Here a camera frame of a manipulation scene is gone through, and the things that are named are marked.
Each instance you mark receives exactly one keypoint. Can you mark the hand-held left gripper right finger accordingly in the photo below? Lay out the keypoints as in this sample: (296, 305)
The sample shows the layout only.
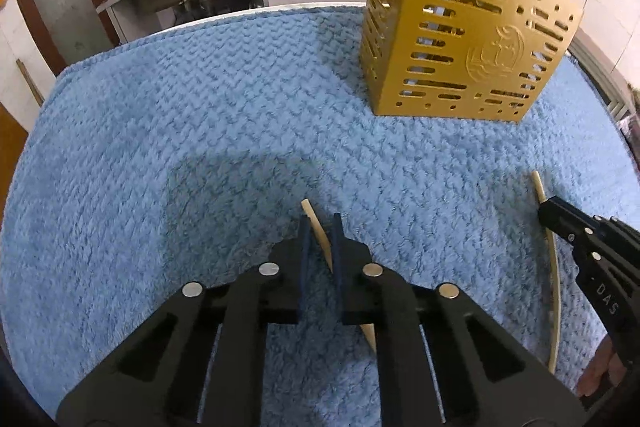
(337, 277)

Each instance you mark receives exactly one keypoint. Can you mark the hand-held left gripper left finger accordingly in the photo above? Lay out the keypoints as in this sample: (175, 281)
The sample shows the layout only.
(303, 277)

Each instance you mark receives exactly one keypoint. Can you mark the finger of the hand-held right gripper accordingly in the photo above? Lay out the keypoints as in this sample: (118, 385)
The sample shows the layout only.
(565, 217)
(592, 252)

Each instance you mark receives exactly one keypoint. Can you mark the wooden chopstick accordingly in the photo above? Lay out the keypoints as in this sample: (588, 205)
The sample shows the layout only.
(554, 287)
(320, 234)

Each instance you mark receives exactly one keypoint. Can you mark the yellow perforated utensil holder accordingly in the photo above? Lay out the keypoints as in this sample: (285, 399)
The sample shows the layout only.
(450, 32)

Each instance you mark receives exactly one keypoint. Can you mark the person's right hand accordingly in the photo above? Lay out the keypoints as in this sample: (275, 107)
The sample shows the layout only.
(597, 374)

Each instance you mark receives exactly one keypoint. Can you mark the blue textured table mat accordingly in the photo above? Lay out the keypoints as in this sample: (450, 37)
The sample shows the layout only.
(200, 132)

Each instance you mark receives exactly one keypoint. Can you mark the brown wooden board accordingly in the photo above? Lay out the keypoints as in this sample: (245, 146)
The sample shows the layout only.
(11, 152)

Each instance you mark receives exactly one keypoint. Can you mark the wooden stick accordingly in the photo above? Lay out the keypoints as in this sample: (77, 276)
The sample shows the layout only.
(30, 82)

